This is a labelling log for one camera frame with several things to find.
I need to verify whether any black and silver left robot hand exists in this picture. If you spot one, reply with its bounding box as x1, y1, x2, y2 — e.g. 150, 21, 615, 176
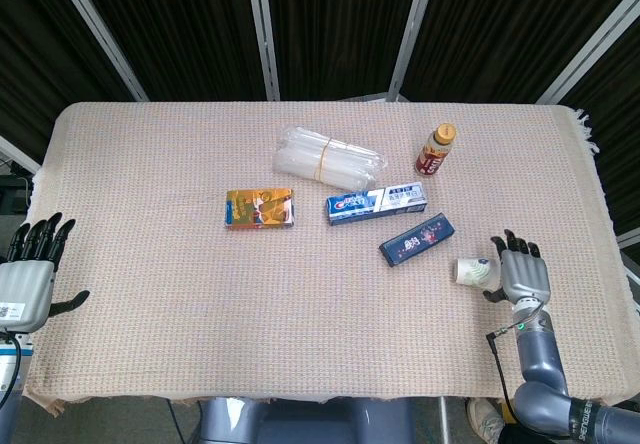
0, 212, 91, 334

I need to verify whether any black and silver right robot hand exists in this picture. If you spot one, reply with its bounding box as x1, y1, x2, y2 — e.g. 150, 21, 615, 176
482, 229, 553, 309

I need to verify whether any white paper cup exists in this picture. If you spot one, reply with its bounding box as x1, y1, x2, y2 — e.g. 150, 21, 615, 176
453, 256, 499, 287

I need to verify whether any dark blue rectangular box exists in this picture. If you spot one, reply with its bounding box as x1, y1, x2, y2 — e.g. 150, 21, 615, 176
378, 212, 457, 268

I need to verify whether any white sneaker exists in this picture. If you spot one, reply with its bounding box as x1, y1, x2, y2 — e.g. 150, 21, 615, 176
466, 397, 507, 444

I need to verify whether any Costa coffee bottle yellow cap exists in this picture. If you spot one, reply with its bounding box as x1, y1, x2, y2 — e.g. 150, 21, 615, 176
414, 123, 459, 177

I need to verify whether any blue and white toothpaste box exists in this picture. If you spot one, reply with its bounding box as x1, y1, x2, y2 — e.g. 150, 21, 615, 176
326, 181, 429, 226

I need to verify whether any dark pleated curtain panel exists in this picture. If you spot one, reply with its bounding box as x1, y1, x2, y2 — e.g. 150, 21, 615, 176
263, 0, 425, 101
402, 0, 640, 104
559, 31, 640, 238
0, 0, 137, 165
69, 0, 266, 102

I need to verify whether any beige woven tablecloth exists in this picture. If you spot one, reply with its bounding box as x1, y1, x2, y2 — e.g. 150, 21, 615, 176
18, 99, 640, 418

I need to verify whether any bundle of clear plastic straws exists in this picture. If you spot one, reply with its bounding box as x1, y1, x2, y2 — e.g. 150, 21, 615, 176
272, 124, 388, 190

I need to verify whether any orange and yellow carton box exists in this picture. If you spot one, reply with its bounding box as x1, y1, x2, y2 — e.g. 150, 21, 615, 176
222, 187, 296, 231

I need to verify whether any grey robot torso base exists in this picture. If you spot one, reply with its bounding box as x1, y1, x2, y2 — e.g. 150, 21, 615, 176
198, 396, 416, 444

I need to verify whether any black cable with plug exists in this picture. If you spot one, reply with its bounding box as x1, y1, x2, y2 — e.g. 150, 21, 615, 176
485, 327, 522, 418

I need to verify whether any black device with cable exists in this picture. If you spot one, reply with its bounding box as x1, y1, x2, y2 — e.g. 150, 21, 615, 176
0, 173, 32, 216

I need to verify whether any white partition frame post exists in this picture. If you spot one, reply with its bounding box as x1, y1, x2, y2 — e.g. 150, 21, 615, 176
48, 0, 150, 102
243, 0, 282, 102
533, 0, 640, 105
386, 0, 442, 101

